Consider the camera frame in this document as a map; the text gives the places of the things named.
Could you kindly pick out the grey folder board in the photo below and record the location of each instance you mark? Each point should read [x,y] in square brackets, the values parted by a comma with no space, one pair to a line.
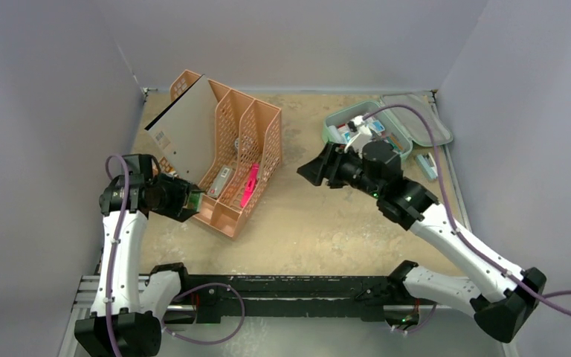
[184,130]

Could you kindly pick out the pink plastic desk organizer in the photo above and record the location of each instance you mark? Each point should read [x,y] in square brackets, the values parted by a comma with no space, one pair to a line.
[247,130]

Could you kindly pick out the alcohol wipes bag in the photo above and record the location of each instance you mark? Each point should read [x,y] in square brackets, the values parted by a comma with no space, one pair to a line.
[376,127]

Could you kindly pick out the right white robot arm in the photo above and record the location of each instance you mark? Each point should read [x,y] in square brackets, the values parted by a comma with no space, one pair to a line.
[498,294]

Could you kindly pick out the pink marker pen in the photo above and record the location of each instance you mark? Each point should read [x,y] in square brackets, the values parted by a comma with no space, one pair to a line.
[250,185]

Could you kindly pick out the green orange dressing packet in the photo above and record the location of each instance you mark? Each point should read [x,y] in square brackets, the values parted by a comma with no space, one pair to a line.
[393,139]

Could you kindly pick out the mint green storage case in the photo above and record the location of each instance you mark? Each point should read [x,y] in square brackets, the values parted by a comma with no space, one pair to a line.
[402,122]

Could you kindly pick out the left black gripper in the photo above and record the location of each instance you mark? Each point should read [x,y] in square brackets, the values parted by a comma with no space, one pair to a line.
[181,190]

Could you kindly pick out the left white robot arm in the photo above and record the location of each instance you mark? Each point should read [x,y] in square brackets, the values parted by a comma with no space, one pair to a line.
[125,320]

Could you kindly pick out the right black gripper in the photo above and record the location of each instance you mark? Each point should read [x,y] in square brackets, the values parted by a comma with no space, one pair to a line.
[333,166]

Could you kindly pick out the small white plastic bottle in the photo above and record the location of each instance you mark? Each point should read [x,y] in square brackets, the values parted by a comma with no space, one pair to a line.
[335,134]

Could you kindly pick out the black table front rail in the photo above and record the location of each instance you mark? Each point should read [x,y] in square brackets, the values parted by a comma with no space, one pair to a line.
[209,297]

